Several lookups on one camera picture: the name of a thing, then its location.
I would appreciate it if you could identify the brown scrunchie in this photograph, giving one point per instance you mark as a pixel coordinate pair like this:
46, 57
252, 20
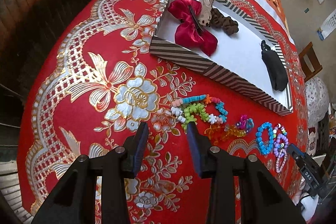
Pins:
219, 21

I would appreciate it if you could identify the red gold embroidered bedspread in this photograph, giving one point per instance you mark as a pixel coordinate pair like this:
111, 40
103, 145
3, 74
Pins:
100, 82

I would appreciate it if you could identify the wooden chair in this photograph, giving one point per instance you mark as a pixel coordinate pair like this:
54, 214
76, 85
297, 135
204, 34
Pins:
309, 62

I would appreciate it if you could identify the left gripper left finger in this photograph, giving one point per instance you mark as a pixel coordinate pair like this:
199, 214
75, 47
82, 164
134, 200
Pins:
73, 198

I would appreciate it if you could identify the wall calendar poster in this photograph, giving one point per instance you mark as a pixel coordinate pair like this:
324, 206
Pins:
327, 26

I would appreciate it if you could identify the floral fabric bundle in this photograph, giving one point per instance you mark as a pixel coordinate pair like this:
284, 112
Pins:
317, 98

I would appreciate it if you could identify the red satin hair bow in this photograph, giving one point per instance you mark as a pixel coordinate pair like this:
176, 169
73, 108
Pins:
190, 33

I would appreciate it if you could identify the striped white cardboard tray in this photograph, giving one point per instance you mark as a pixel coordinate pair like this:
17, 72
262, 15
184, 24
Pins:
237, 61

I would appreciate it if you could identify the pink purple bead charm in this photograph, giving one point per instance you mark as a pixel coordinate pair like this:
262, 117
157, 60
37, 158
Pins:
245, 123

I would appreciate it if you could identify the leopard print hair bow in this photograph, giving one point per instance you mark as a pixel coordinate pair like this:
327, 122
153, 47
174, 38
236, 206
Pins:
204, 18

